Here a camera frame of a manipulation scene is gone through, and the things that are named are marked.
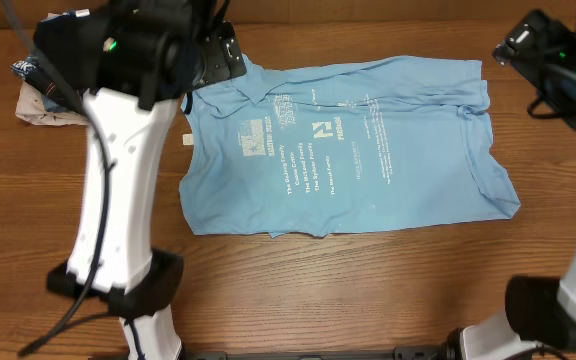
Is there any light blue printed t-shirt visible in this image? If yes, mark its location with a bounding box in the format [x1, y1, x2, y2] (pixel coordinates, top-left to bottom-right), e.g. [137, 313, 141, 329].
[179, 56, 520, 237]

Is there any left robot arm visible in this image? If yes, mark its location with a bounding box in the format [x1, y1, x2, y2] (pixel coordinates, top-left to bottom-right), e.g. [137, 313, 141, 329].
[34, 1, 246, 359]

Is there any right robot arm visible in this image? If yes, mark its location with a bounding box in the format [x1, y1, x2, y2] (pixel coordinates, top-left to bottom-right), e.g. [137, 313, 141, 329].
[432, 10, 576, 359]

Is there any black folded shirt on pile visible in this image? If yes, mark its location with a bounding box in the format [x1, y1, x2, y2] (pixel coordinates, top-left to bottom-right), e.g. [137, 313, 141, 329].
[33, 9, 110, 90]

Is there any dark patterned folded garment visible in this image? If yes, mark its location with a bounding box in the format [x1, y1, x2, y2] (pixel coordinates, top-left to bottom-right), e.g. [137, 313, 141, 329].
[11, 55, 79, 113]

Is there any beige folded garment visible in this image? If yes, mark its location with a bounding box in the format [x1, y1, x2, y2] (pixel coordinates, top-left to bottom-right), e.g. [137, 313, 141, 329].
[15, 82, 87, 126]

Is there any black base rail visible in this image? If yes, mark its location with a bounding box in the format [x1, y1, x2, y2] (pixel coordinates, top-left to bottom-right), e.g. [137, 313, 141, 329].
[185, 345, 459, 360]

